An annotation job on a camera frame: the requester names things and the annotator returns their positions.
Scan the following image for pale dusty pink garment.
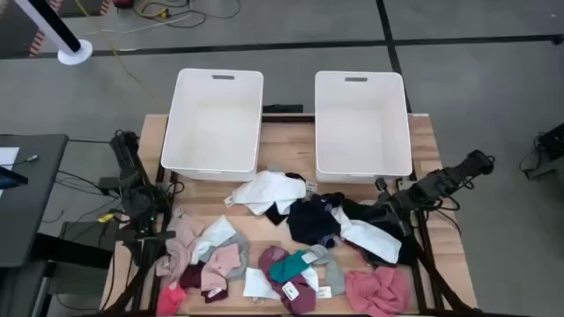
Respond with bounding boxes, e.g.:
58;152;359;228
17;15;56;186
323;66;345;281
154;214;206;283

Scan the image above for bright coral pink garment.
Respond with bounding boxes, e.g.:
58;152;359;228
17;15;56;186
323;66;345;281
155;281;189;317

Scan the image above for white garment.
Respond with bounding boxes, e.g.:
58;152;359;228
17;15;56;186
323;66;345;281
189;215;238;265

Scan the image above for light pink garment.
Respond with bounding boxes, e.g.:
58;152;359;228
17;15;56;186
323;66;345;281
200;243;242;292

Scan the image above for white plastic storage bin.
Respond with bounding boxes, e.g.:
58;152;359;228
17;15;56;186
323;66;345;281
314;70;414;184
160;68;264;183

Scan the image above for rose pink garment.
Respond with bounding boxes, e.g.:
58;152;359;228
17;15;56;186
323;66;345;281
345;265;412;317

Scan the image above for small white cloth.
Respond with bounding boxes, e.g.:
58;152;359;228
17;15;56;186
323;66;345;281
242;267;283;303

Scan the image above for magenta garment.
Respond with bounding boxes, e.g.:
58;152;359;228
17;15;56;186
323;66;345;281
257;245;318;315

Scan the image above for teal garment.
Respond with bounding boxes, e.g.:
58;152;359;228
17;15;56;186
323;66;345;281
269;249;312;284

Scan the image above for long white cloth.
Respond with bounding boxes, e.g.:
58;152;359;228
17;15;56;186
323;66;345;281
330;205;403;265

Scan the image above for black power adapter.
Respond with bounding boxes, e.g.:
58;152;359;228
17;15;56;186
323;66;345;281
97;176;120;193

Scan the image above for navy blue garment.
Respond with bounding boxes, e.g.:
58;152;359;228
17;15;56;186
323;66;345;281
286;193;343;247

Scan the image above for grey sock pair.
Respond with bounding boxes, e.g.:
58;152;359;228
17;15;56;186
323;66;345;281
307;244;347;297

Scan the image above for black desk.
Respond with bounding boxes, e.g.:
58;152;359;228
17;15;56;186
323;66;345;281
0;134;70;269

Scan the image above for dark tablet screen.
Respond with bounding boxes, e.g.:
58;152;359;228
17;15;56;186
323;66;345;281
0;166;29;190

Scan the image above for white paper sheet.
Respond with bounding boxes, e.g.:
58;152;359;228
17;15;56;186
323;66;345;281
0;147;21;167

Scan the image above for white black pole with base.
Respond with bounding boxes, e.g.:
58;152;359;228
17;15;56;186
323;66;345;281
12;0;94;66

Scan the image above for dark mat red-white stripes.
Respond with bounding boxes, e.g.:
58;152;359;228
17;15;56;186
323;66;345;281
0;0;63;58

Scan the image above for grey cable plug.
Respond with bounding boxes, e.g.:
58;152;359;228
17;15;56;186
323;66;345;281
12;153;40;167

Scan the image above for black equipment with cables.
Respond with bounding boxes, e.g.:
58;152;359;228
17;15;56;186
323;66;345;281
518;122;564;181

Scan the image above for yellow floor cable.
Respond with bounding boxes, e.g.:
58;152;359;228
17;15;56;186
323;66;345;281
73;0;160;107

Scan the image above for white floor cable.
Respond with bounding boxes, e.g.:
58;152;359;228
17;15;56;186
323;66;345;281
78;12;194;39

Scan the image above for black floor cable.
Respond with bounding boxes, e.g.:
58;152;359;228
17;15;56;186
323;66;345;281
131;0;242;30

